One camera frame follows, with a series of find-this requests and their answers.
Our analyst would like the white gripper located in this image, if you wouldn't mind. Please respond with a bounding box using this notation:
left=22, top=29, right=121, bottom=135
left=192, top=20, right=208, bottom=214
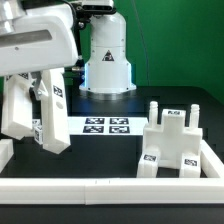
left=0, top=15, right=78, bottom=100

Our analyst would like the white chair side frame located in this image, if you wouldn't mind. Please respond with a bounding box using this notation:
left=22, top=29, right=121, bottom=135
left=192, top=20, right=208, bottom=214
left=1, top=68, right=70, bottom=154

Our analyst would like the white chair seat block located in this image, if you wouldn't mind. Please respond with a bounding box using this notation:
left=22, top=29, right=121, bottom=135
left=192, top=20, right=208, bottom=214
left=142, top=101, right=203, bottom=169

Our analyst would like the white cube nut with tag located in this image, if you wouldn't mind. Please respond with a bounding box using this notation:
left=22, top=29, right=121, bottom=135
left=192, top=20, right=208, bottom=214
left=32, top=119, right=41, bottom=128

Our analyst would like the small white cube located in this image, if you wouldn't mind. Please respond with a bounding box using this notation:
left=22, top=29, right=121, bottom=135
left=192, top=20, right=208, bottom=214
left=34, top=126, right=43, bottom=145

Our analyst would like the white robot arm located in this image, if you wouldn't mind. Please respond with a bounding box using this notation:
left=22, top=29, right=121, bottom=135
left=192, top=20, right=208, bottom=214
left=0, top=0, right=125, bottom=77

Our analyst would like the white flat chair panel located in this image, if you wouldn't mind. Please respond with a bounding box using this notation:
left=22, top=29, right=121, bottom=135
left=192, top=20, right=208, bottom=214
left=68, top=116, right=147, bottom=136

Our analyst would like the white border fence frame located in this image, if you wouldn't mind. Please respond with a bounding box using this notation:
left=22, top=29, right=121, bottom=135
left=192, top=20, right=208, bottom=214
left=0, top=142, right=224, bottom=205

